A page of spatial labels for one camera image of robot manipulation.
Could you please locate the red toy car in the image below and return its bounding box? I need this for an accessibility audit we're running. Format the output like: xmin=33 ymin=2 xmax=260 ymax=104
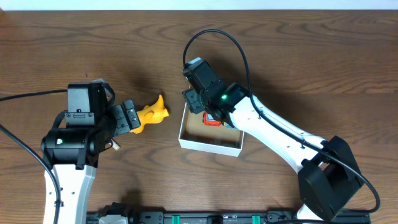
xmin=203 ymin=112 xmax=222 ymax=126

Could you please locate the white cardboard box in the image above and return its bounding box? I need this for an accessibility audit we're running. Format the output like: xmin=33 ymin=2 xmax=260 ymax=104
xmin=178 ymin=104 xmax=244 ymax=157

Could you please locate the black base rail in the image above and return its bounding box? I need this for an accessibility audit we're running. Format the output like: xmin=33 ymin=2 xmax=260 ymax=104
xmin=85 ymin=202 xmax=371 ymax=224

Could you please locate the orange toy rhino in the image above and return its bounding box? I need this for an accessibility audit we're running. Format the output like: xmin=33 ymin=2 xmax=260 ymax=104
xmin=131 ymin=95 xmax=169 ymax=134

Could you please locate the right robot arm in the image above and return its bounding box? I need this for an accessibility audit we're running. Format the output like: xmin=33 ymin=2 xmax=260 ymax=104
xmin=182 ymin=58 xmax=364 ymax=221

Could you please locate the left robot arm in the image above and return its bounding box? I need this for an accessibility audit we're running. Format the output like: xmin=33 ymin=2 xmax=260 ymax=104
xmin=41 ymin=80 xmax=141 ymax=223

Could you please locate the yellow grey toy truck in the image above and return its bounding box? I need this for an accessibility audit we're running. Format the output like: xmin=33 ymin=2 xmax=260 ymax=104
xmin=223 ymin=122 xmax=235 ymax=129

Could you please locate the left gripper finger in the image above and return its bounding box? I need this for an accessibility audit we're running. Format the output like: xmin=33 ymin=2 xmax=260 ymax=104
xmin=111 ymin=105 xmax=131 ymax=136
xmin=123 ymin=100 xmax=141 ymax=129

